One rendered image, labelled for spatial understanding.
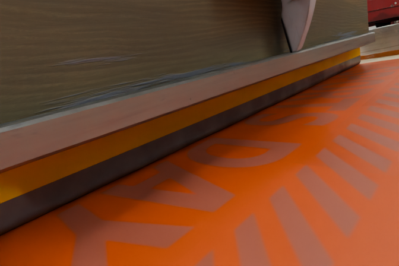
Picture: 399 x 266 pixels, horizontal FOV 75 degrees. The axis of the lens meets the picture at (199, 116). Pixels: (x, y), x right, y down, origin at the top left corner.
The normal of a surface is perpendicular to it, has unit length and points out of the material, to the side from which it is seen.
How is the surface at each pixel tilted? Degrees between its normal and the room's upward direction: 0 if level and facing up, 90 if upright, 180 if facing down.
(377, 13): 90
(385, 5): 89
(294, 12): 92
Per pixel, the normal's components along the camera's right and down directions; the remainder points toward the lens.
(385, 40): -0.70, 0.28
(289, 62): 0.68, 0.03
